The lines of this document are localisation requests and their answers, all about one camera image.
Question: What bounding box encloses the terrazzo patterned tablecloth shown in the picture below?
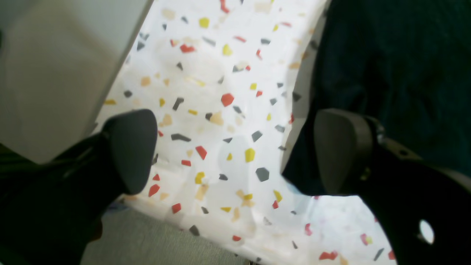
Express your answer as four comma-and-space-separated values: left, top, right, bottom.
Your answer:
96, 0, 396, 265

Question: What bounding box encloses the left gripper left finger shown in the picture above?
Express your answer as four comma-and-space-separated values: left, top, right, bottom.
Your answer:
0, 109, 157, 265

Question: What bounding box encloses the black t-shirt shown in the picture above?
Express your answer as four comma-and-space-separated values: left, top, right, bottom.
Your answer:
282, 0, 471, 195

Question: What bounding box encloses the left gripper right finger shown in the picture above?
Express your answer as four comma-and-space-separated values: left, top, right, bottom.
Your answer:
314, 109, 471, 265

